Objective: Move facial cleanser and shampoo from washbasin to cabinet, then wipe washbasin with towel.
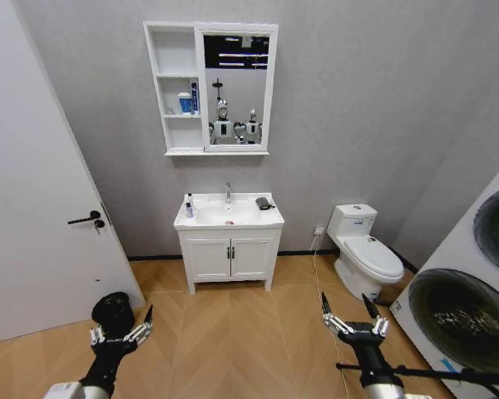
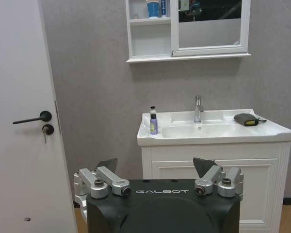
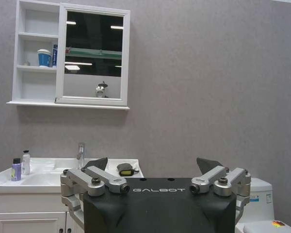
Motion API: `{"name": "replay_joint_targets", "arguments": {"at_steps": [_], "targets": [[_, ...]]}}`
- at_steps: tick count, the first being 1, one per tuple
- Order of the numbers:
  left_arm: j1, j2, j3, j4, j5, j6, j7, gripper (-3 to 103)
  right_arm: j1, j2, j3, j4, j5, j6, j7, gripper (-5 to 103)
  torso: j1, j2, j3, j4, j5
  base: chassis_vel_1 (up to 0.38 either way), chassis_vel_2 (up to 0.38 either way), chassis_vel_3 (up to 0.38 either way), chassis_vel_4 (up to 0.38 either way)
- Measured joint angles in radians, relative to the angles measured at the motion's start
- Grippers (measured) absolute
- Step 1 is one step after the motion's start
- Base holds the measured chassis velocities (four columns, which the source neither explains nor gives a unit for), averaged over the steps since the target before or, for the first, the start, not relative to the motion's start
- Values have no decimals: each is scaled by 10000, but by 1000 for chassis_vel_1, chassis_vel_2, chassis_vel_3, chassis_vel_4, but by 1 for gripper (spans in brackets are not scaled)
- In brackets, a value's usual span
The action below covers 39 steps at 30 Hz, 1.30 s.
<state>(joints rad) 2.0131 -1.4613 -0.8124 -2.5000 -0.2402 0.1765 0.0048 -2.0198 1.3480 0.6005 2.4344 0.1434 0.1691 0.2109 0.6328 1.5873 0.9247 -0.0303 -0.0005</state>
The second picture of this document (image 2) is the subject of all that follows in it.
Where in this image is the grey folded towel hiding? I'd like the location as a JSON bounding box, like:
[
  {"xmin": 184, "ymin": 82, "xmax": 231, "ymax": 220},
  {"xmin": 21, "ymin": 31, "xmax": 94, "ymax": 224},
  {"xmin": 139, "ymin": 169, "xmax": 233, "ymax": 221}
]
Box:
[{"xmin": 233, "ymin": 113, "xmax": 267, "ymax": 127}]

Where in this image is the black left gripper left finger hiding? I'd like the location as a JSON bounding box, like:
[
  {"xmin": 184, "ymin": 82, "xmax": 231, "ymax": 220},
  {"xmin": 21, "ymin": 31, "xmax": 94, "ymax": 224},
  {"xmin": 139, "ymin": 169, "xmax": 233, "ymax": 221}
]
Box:
[{"xmin": 74, "ymin": 158, "xmax": 131, "ymax": 216}]

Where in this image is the white ceramic washbasin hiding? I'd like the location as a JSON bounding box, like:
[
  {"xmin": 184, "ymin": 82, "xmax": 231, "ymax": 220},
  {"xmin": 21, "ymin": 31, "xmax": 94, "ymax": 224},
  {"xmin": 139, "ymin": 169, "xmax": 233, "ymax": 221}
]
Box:
[{"xmin": 136, "ymin": 108, "xmax": 291, "ymax": 147}]

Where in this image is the black door lock with key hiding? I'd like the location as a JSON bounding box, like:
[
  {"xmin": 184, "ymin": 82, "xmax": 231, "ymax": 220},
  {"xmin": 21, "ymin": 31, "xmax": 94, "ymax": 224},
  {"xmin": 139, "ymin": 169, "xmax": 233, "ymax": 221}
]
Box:
[{"xmin": 41, "ymin": 124, "xmax": 55, "ymax": 144}]

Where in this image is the blue and white bottle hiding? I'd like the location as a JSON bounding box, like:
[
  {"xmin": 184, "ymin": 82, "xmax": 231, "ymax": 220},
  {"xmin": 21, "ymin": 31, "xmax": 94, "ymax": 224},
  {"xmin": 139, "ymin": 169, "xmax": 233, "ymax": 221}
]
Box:
[{"xmin": 145, "ymin": 0, "xmax": 162, "ymax": 19}]

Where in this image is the purple bottle with black cap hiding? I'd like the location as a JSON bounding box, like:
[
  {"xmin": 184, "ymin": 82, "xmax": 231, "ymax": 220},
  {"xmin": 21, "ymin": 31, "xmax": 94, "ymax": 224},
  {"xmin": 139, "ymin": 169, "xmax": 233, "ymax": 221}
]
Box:
[{"xmin": 149, "ymin": 105, "xmax": 159, "ymax": 136}]

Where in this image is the black door handle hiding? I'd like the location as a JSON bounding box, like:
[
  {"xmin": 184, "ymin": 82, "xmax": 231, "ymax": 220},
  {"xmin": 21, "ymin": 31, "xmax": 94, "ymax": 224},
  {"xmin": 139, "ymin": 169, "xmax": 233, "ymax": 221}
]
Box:
[{"xmin": 13, "ymin": 110, "xmax": 52, "ymax": 125}]

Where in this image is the chrome faucet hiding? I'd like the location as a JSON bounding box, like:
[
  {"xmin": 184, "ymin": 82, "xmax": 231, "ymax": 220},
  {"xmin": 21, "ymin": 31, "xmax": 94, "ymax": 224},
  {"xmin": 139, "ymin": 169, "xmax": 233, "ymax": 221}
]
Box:
[{"xmin": 194, "ymin": 95, "xmax": 205, "ymax": 123}]

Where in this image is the white door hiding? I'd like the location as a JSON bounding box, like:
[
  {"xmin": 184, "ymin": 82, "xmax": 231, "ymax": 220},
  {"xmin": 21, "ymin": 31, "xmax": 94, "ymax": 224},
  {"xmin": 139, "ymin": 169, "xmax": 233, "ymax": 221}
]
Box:
[{"xmin": 0, "ymin": 0, "xmax": 79, "ymax": 233}]

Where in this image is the white wall mirror cabinet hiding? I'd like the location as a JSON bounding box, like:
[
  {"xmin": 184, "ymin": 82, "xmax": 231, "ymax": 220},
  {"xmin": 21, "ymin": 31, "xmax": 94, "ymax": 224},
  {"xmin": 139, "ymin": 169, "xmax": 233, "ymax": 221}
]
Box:
[{"xmin": 126, "ymin": 0, "xmax": 252, "ymax": 64}]

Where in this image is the white vanity cabinet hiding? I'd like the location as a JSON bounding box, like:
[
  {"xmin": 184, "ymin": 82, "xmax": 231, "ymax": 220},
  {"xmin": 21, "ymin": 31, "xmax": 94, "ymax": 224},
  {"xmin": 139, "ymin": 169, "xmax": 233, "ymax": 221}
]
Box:
[{"xmin": 141, "ymin": 140, "xmax": 291, "ymax": 233}]

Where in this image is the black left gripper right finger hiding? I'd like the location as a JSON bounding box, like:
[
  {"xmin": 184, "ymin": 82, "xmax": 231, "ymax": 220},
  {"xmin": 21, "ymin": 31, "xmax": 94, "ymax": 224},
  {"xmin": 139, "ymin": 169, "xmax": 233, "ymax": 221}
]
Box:
[{"xmin": 193, "ymin": 157, "xmax": 244, "ymax": 199}]

